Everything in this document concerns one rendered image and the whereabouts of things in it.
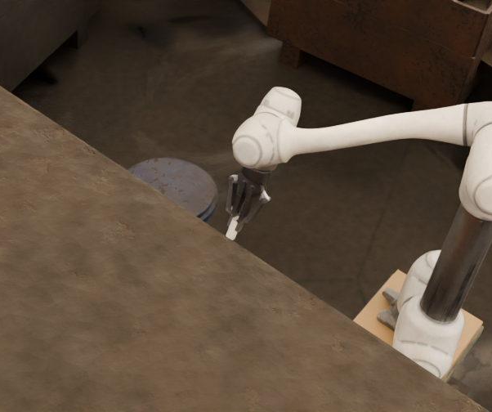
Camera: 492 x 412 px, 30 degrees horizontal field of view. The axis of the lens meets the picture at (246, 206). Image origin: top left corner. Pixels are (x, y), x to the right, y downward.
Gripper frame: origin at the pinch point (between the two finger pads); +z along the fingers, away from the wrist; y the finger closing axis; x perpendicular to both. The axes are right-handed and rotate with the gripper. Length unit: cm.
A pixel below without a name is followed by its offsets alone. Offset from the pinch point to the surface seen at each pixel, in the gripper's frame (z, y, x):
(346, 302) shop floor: 45, 15, 77
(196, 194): 16.0, -31.2, 32.3
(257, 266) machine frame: -69, 60, -122
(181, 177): 15, -39, 35
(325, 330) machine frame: -68, 70, -123
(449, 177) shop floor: 15, 10, 157
